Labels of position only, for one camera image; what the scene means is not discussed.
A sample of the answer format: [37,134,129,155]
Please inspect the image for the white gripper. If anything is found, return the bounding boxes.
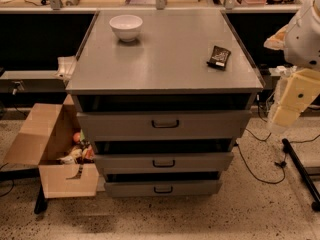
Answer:
[263,25,320,134]

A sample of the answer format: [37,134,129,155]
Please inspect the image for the grey top drawer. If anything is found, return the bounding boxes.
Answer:
[77,110,251,141]

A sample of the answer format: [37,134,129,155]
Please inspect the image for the grey drawer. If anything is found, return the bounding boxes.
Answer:
[77,110,251,141]
[104,180,222,197]
[94,152,233,174]

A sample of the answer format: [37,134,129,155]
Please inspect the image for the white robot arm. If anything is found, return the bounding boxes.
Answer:
[264,0,320,133]

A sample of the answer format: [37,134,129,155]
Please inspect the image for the grey drawer cabinet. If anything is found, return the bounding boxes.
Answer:
[67,9,263,184]

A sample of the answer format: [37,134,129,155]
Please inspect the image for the grey bottom drawer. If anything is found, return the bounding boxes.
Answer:
[104,180,222,197]

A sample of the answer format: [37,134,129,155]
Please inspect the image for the grey middle drawer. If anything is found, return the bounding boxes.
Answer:
[94,152,233,174]

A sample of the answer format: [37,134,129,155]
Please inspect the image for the open cardboard box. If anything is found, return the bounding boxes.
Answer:
[4,95,99,198]

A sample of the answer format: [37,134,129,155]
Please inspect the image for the dark snack packet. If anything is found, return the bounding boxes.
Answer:
[207,46,231,70]

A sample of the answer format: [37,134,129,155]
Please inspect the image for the black stand leg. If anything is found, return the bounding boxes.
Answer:
[282,138,320,212]

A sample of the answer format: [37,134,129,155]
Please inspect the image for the white ceramic bowl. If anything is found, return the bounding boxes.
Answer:
[109,15,143,42]

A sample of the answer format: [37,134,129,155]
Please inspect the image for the toys inside cardboard box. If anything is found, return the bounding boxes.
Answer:
[57,131,94,164]

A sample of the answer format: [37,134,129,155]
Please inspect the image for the black floor cable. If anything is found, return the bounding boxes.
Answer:
[235,127,320,185]

